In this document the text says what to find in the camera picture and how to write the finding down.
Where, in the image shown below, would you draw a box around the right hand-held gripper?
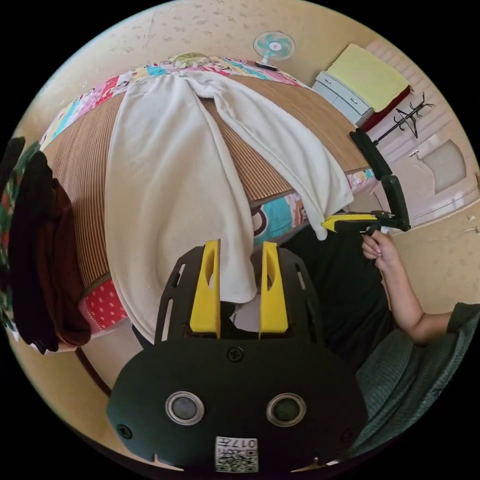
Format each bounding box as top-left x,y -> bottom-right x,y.
320,210 -> 399,238

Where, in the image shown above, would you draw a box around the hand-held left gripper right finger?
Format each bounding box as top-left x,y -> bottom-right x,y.
258,241 -> 289,340

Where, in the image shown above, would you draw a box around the person's body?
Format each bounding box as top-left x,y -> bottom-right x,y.
279,224 -> 480,460

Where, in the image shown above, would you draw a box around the black coat rack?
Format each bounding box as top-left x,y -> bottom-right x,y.
371,91 -> 436,147

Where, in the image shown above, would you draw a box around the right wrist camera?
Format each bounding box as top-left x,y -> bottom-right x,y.
349,128 -> 412,233

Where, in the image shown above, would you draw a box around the pile of clothes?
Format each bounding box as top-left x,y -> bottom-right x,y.
0,136 -> 93,355

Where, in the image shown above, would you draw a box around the bed with woven mat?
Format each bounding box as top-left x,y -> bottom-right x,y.
39,52 -> 376,338

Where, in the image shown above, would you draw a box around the white pants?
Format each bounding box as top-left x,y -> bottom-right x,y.
104,69 -> 355,344

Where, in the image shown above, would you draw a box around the pink door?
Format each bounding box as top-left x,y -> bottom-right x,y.
365,37 -> 480,228

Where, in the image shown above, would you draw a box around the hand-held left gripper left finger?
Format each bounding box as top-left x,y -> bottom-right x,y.
188,239 -> 222,340

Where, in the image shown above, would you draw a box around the person's right forearm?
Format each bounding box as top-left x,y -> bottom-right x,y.
380,260 -> 455,345

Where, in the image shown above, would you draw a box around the table fan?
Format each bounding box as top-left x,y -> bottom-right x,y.
252,31 -> 296,72

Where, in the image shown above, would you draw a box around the person's right hand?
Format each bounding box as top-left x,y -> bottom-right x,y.
361,230 -> 401,275

